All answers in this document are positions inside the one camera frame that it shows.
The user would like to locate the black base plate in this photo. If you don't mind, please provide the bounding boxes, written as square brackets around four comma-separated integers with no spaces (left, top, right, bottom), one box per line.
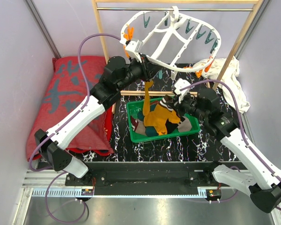
[78,162,219,186]

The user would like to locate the dark teal sock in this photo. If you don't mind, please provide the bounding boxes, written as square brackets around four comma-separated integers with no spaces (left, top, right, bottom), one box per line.
[135,111,158,137]

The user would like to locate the aluminium rail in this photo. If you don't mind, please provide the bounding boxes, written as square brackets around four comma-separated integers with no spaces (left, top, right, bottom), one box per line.
[23,171,278,199]

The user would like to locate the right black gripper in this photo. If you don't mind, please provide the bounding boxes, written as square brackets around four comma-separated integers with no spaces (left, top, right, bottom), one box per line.
[167,90,208,121]

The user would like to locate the white oval clip hanger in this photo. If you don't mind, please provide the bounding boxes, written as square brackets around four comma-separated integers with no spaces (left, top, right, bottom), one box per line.
[120,6,222,78]

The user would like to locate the mustard striped sock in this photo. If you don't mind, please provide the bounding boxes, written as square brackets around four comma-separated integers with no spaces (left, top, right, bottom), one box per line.
[142,80,154,116]
[144,97,180,135]

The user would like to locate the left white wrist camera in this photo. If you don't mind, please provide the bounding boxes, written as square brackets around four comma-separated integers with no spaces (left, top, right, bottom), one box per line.
[119,38,143,62]

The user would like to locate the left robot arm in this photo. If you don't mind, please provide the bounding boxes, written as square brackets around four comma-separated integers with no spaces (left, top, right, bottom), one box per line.
[34,54,162,186]

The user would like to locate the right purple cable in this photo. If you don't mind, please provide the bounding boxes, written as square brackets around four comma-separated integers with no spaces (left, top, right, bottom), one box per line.
[181,81,281,214]

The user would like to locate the white crumpled cloth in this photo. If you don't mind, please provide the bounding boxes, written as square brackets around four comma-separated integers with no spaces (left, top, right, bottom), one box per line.
[195,57,250,114]

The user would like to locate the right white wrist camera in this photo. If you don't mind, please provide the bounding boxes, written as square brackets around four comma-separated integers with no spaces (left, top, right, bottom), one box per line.
[173,78,191,103]

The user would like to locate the teal clip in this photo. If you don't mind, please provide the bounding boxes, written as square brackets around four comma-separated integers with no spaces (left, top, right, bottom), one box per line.
[157,70,163,79]

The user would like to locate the wooden clothes rack frame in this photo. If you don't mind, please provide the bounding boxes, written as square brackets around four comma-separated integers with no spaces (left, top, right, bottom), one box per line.
[90,0,265,115]

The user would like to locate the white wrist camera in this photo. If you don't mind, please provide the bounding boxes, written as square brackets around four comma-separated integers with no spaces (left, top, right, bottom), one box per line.
[119,38,143,62]
[173,78,191,103]

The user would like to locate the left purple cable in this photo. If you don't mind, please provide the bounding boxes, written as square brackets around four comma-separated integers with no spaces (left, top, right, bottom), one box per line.
[28,34,122,223]

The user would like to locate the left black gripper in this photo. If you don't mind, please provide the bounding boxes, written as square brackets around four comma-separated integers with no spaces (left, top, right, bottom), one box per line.
[117,53,162,91]

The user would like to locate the grey black sock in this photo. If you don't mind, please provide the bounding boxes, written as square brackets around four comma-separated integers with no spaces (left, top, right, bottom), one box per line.
[165,116,192,134]

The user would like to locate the metal hanging rod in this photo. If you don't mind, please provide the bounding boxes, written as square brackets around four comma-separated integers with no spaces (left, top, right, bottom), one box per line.
[97,7,253,12]

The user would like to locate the green plastic basket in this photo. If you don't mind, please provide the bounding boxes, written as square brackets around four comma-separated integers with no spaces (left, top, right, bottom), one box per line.
[126,100,201,143]

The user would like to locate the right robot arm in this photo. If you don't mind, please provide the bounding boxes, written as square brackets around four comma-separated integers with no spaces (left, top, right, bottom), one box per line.
[170,88,281,213]

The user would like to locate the brown orange striped sock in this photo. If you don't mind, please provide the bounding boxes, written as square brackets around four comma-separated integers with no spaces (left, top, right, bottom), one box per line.
[150,100,160,106]

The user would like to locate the purple cable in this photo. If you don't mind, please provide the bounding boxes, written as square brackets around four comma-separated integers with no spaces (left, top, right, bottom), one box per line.
[28,34,122,223]
[181,81,281,214]

